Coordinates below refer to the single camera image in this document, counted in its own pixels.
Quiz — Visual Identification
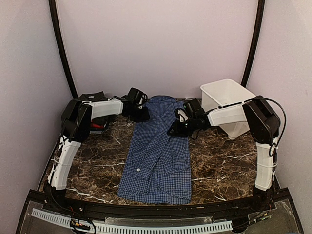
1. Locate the white slotted cable duct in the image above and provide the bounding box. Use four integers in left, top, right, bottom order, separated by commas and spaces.
31, 208, 233, 234

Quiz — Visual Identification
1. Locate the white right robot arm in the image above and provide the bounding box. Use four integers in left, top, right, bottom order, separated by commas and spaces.
167, 96, 286, 191

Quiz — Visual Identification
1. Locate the red plaid folded shirt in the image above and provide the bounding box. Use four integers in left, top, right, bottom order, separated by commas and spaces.
90, 122, 107, 131

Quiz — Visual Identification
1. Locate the black striped folded shirt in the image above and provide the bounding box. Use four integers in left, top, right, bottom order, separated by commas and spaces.
78, 91, 108, 102

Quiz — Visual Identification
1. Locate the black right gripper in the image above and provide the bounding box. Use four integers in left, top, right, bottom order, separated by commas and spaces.
167, 116, 198, 137

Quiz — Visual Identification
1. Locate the black frame post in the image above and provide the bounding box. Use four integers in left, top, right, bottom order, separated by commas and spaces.
241, 0, 265, 88
48, 0, 78, 98

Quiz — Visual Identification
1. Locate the black front table rail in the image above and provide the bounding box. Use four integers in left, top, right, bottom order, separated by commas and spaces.
26, 190, 291, 221

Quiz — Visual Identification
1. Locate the black left frame post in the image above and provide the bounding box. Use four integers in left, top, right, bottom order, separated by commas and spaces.
48, 0, 78, 98

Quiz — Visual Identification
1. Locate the white plastic basket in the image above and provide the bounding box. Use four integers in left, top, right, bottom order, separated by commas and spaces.
200, 79, 255, 139

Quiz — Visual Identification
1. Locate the black right frame post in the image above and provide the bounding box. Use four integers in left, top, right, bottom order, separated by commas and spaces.
241, 0, 265, 88

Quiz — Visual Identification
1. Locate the blue checked long sleeve shirt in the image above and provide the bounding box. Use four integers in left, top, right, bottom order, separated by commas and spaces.
117, 96, 192, 204

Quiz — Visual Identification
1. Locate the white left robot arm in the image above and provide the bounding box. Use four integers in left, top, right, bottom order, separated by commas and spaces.
48, 98, 150, 190

